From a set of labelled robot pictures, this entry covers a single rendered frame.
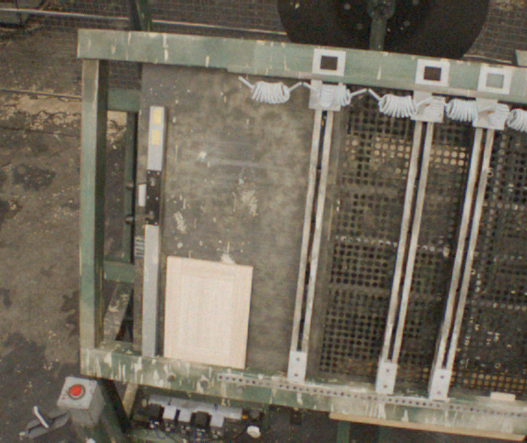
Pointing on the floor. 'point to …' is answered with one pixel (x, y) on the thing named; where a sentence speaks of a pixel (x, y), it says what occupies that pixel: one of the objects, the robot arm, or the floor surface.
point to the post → (98, 433)
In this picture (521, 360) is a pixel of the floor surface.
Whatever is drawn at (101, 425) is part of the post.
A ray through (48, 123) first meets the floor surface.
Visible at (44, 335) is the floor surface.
